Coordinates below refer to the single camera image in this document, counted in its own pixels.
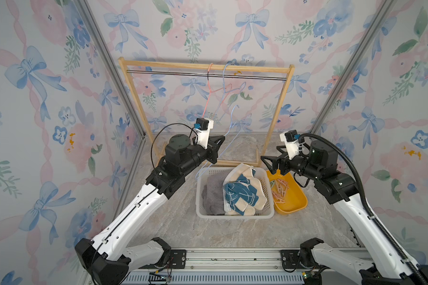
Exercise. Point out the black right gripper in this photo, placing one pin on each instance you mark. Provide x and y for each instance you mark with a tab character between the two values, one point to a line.
284	160

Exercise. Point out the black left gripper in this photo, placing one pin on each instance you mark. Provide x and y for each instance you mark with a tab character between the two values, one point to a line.
215	142

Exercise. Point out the light blue wire hanger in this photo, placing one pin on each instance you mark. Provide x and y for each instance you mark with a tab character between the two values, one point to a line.
238	84

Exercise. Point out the grey terry towel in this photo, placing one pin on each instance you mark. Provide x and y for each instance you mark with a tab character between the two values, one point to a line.
212	194

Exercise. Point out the pink wire hanger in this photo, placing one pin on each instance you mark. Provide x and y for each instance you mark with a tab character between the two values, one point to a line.
218	90

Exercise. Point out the dark teal patterned towel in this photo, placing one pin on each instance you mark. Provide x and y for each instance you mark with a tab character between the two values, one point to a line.
241	196

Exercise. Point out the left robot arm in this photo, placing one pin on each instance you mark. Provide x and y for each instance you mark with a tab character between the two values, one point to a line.
107	257

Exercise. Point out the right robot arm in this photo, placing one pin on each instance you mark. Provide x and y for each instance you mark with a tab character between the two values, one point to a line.
336	178

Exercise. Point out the yellow plastic tray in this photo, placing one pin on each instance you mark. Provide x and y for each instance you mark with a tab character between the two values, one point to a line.
295	198

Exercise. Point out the beige towel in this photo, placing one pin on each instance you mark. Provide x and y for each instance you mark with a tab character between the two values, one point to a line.
248	171

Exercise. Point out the white perforated plastic basket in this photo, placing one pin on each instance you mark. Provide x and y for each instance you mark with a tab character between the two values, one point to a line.
267	211

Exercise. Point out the metal hanging rod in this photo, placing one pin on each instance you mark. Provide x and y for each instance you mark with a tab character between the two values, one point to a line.
198	74

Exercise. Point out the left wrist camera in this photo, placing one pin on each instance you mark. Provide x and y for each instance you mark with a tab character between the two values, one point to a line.
202	129

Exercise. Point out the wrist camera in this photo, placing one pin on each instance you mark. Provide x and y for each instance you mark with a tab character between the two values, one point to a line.
292	145
202	129

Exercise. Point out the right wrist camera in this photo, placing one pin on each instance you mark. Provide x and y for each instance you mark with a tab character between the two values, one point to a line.
292	145

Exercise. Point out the wooden clothes rack frame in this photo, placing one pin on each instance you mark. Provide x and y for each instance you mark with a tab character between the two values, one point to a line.
129	67

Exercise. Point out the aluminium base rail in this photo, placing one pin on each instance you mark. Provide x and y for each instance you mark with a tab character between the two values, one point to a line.
226	266

